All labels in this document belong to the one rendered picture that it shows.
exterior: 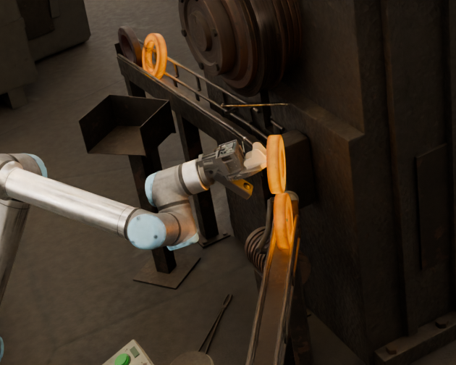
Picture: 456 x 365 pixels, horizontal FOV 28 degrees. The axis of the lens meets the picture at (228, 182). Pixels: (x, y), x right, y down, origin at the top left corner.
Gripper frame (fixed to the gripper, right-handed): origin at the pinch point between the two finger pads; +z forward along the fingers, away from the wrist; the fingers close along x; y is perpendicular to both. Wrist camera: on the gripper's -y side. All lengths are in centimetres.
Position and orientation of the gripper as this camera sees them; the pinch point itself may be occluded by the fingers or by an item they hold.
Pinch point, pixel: (275, 158)
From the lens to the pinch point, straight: 240.4
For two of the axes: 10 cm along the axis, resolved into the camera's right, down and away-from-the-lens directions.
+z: 9.0, -2.9, -3.3
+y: -4.2, -7.9, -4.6
